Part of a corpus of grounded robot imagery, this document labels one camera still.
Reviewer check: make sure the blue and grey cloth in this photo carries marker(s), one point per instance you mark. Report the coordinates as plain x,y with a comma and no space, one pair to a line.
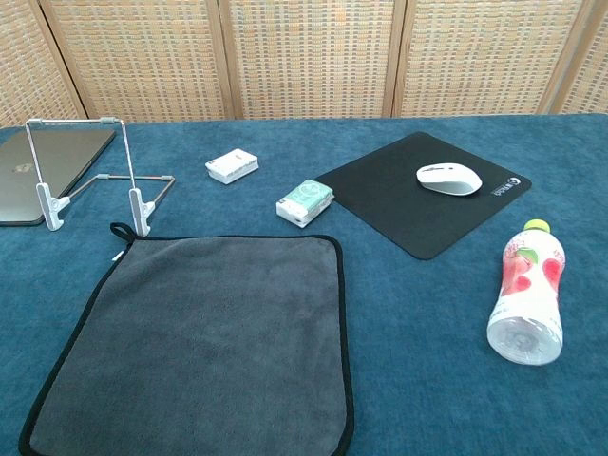
214,332

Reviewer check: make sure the green and white tissue pack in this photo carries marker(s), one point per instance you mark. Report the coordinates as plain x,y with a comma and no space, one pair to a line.
306,202

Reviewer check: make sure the black mouse pad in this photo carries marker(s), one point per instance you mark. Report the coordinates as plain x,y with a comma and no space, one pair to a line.
380,199

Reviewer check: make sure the small white box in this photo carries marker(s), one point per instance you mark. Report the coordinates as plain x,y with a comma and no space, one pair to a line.
233,164

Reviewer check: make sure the white computer mouse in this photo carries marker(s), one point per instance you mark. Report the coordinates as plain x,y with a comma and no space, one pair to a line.
449,179

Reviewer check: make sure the woven bamboo folding screen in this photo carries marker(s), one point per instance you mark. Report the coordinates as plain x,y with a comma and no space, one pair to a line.
309,57

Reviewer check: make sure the blue carpet table cover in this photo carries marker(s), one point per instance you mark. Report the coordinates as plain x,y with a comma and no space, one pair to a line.
427,380

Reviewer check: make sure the plastic bottle with pink label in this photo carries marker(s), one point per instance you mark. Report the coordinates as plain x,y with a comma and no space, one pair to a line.
527,294

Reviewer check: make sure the silver closed laptop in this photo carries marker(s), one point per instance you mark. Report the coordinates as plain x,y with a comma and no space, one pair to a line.
71,152

